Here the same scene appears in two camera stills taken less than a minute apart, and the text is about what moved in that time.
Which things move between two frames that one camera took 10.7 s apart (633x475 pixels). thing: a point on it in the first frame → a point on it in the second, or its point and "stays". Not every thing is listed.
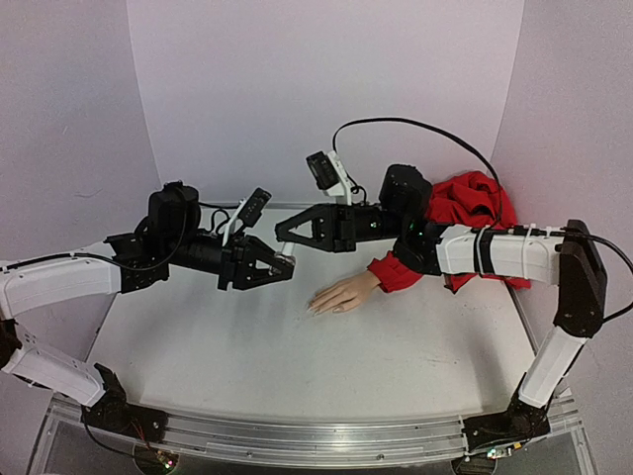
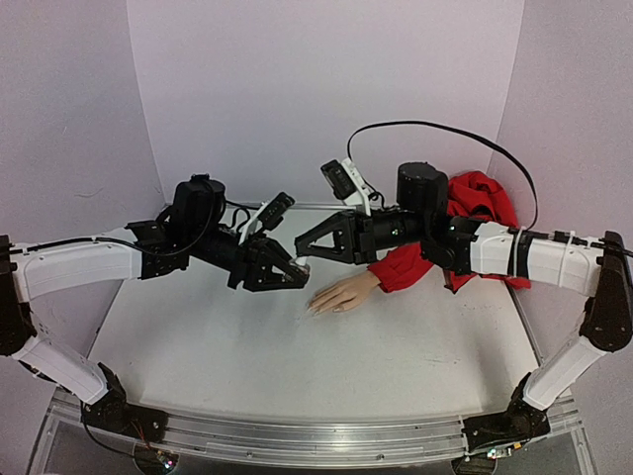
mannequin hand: (345, 294) stays
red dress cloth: (468, 199) stays
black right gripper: (343, 228) → (365, 237)
